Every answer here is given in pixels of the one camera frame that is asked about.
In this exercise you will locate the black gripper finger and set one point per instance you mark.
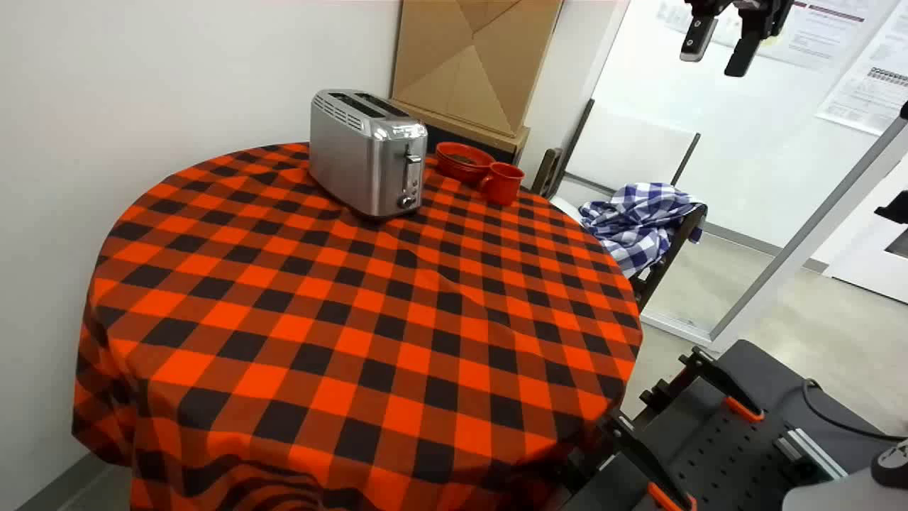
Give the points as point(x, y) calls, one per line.
point(696, 41)
point(749, 46)

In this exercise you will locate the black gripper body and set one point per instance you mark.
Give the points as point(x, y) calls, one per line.
point(756, 14)

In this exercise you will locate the silver two-slot toaster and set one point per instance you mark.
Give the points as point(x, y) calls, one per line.
point(367, 155)

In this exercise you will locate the blue white checkered cloth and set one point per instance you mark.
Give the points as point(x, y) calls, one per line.
point(637, 222)

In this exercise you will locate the black folding chair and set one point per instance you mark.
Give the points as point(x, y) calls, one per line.
point(607, 152)

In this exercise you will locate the brown cardboard box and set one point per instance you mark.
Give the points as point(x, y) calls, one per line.
point(468, 67)

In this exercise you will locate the red cup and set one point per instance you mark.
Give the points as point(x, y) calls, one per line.
point(500, 182)

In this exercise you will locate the red bowl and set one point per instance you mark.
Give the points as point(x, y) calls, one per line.
point(462, 162)

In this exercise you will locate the orange black checkered tablecloth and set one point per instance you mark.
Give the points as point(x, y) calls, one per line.
point(249, 344)

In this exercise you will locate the white wall poster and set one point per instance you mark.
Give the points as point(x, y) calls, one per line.
point(834, 60)

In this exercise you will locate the white aluminium frame post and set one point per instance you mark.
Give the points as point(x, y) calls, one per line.
point(831, 212)

